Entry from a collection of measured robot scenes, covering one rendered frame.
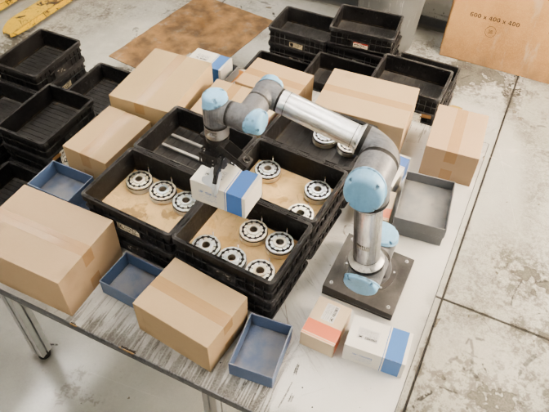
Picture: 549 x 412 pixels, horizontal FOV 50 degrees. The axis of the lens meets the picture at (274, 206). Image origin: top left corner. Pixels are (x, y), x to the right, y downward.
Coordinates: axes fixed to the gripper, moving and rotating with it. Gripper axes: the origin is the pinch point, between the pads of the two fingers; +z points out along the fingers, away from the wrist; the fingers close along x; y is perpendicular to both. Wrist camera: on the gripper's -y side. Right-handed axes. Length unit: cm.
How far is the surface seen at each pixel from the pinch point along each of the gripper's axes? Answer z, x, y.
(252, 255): 27.8, 3.8, -10.9
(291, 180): 27.8, -36.3, -7.7
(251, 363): 40, 35, -26
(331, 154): 28, -58, -16
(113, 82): 72, -104, 138
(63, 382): 110, 49, 62
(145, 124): 24, -36, 60
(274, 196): 27.8, -25.2, -5.5
